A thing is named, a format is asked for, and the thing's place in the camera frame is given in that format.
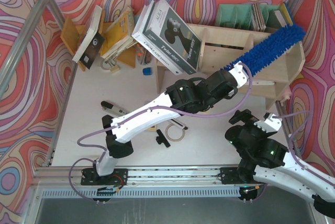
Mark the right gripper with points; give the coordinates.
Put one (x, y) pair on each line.
(242, 116)

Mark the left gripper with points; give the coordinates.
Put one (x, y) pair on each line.
(230, 84)

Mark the blue microfibre duster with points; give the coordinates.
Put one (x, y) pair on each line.
(270, 49)

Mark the roll of beige tape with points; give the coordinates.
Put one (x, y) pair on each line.
(174, 133)

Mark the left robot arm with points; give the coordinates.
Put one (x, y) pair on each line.
(184, 96)

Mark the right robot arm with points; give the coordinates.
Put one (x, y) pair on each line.
(265, 160)

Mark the light wooden bookshelf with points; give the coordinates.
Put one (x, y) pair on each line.
(221, 46)

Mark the white papers on shelf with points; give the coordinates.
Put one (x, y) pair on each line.
(262, 82)

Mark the teal desk organiser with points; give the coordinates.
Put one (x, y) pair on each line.
(240, 16)

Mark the brown notebooks in organiser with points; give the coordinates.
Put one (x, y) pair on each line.
(258, 17)

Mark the small blue box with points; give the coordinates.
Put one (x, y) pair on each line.
(147, 71)

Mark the black plastic clip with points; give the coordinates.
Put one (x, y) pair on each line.
(161, 139)

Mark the blue yellow calculator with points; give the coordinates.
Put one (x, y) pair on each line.
(153, 128)

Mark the pencils bundle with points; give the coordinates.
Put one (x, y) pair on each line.
(143, 55)

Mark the blue grey book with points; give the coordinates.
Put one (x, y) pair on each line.
(282, 15)

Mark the white Chokladfabriken book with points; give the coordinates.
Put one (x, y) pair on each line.
(138, 35)

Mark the brass padlock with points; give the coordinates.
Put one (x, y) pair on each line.
(109, 65)

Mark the yellow worn books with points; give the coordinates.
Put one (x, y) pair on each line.
(118, 36)

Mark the white book black cover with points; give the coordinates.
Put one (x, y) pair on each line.
(90, 39)

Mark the yellow wooden book rack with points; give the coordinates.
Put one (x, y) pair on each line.
(70, 36)

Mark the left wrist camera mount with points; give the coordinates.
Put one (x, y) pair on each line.
(239, 74)

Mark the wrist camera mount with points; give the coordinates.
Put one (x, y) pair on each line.
(239, 74)
(270, 123)

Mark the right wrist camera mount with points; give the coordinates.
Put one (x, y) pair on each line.
(270, 123)

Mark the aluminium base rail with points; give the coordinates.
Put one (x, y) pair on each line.
(137, 174)

